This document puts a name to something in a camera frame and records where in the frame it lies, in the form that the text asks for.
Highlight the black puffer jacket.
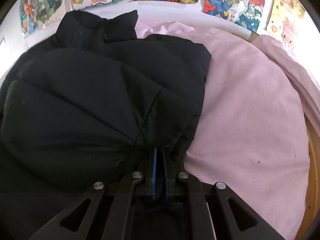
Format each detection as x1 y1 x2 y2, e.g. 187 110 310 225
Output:
1 11 212 239

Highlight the pink bed sheet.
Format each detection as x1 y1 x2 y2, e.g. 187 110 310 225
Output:
136 20 310 239

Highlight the folded pink blanket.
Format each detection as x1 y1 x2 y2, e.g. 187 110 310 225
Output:
252 35 319 128

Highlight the pink pigs yellow poster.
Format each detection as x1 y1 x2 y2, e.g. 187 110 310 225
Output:
266 0 305 50

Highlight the anime girl drawing poster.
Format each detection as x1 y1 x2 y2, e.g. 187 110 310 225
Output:
19 0 67 38

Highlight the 2024 dragon drawing poster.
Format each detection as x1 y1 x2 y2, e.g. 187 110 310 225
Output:
203 0 271 33

